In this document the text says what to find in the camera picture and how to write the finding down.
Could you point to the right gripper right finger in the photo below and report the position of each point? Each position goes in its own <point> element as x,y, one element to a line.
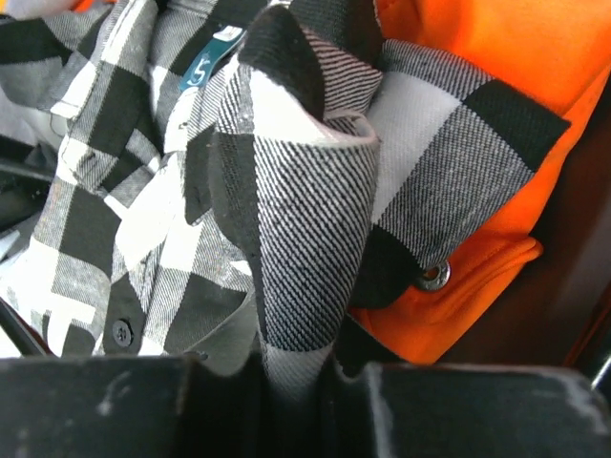
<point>462,410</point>

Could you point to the black white plaid shirt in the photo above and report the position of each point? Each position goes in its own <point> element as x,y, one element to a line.
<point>111,78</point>

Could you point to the orange garment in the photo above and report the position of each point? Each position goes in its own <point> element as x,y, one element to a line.
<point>555,52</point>

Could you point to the black and white suitcase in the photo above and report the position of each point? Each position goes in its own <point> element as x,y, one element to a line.
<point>573,262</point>

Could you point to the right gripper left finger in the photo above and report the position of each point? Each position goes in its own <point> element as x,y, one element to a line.
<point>185,406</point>

